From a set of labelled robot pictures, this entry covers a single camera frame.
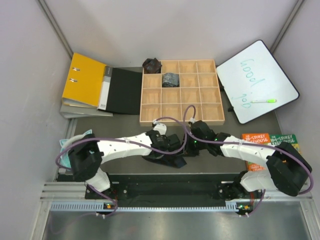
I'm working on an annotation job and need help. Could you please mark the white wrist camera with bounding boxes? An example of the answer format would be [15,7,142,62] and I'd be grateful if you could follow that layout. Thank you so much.
[152,121,167,135]
[188,117,196,125]

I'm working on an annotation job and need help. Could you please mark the white whiteboard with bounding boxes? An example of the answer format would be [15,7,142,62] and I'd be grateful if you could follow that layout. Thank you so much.
[216,40,300,124]

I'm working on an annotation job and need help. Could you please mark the green marker pen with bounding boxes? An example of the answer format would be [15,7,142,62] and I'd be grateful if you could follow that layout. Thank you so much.
[251,99,277,104]

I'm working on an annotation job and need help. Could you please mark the brown blue striped tie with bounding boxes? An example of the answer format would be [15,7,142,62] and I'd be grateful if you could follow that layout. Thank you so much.
[142,155,187,169]

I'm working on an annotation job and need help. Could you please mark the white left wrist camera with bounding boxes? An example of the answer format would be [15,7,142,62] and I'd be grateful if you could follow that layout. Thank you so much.
[152,121,167,135]

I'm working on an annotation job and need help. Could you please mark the orange treehouse book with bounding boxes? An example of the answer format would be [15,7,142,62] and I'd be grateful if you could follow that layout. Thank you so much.
[242,133,271,172]

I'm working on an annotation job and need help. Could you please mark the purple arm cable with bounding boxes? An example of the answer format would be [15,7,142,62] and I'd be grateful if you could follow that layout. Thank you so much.
[183,104,316,217]
[55,116,192,217]

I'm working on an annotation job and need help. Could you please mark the grey folder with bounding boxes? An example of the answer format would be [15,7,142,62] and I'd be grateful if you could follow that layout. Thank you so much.
[59,104,113,119]

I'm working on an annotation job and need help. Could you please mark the teal cat ear headphones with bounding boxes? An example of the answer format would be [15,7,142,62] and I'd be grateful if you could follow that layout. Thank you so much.
[58,129,94,169]

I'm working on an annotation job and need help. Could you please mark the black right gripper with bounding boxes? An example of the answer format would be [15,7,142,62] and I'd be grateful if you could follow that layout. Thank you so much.
[176,132,207,157]

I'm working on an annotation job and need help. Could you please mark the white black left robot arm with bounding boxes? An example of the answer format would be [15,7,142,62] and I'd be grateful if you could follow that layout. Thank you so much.
[62,129,184,199]

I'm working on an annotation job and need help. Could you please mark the grey slotted cable duct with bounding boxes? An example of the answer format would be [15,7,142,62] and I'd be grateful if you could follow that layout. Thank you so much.
[50,201,251,213]

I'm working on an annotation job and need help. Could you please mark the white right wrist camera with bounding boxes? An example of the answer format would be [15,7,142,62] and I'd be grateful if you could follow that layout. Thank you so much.
[188,117,196,125]

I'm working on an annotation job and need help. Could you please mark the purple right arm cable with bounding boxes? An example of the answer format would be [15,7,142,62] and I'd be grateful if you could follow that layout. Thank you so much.
[183,104,316,217]

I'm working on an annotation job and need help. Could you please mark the rolled dark brown tie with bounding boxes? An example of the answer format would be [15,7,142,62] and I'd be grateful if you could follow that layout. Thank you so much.
[142,58,162,74]

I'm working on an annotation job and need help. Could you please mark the rolled grey tie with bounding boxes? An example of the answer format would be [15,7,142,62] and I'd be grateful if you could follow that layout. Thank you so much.
[162,72,180,88]

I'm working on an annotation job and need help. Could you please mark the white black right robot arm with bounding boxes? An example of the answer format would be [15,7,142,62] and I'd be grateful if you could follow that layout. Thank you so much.
[188,120,314,199]

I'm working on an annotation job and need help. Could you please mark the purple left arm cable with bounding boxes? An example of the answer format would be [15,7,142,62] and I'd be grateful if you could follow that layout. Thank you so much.
[55,116,192,217]

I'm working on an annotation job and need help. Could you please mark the wooden compartment tray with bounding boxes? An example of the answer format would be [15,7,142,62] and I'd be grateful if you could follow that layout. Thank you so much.
[139,59,225,127]

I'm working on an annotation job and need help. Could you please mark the dark grey table mat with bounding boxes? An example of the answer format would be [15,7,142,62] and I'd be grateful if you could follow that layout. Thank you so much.
[74,92,282,175]

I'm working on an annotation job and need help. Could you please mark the green treehouse book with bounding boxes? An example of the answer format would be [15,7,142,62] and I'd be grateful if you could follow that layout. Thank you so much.
[269,134,301,153]

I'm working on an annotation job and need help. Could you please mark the black folder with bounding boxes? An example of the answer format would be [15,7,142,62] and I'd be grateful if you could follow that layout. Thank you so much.
[97,66,143,115]

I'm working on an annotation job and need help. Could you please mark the yellow ring binder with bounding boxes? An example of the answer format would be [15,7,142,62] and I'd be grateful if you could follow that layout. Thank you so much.
[61,53,107,109]

